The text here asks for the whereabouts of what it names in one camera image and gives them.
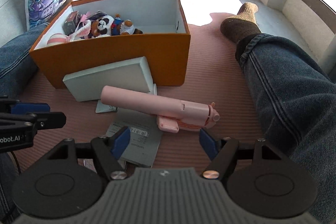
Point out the dark maroon small box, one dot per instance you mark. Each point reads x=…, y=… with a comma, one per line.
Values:
x=71, y=22

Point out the pink striped plush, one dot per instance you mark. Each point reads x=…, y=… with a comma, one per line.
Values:
x=56, y=39

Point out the leg in jeans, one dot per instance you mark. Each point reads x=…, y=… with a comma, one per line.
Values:
x=17, y=67
x=295, y=104

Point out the right leg in jeans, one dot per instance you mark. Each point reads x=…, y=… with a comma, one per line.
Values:
x=295, y=104

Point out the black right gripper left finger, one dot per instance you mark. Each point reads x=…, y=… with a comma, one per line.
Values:
x=107, y=152

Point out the red panda plush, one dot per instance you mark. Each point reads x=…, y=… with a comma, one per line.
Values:
x=100, y=26

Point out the orange cardboard storage box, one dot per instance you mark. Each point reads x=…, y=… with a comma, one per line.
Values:
x=164, y=42

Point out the left leg in jeans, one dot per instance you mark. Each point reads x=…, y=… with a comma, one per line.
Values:
x=17, y=67

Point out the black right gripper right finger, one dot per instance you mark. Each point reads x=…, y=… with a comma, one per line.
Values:
x=222, y=154

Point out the pink selfie stick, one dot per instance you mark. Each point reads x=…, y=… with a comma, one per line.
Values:
x=172, y=114

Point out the bear plush white hood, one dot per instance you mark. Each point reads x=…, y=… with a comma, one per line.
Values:
x=123, y=27

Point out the brown right sock foot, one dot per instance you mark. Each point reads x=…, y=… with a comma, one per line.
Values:
x=242, y=24

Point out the grey package with label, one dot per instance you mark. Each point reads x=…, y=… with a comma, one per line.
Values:
x=145, y=136

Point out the pink white bunny plush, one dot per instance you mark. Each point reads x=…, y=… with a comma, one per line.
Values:
x=82, y=30

